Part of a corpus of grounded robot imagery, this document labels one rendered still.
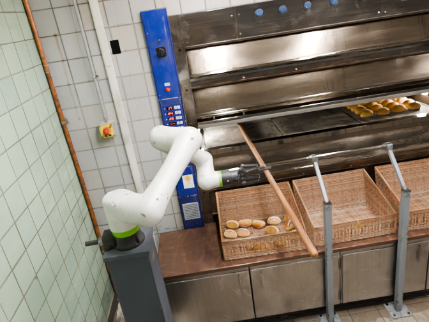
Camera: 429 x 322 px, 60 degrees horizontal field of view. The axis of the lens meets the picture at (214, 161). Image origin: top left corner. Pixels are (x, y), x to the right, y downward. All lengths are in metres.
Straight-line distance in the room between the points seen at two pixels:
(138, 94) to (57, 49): 0.57
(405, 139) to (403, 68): 0.53
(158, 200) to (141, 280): 0.42
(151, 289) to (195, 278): 0.76
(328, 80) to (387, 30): 0.49
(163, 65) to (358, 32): 1.30
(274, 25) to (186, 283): 1.76
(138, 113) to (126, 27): 0.55
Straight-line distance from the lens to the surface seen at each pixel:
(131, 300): 1.84
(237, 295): 2.63
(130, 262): 1.71
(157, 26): 2.44
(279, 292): 2.67
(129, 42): 2.50
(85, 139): 2.69
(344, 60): 2.70
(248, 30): 2.52
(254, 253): 2.52
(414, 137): 3.11
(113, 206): 1.59
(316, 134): 2.76
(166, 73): 2.47
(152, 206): 1.50
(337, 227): 2.54
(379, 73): 2.83
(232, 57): 2.50
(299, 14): 2.59
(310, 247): 1.52
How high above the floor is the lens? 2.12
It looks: 23 degrees down
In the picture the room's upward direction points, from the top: 9 degrees counter-clockwise
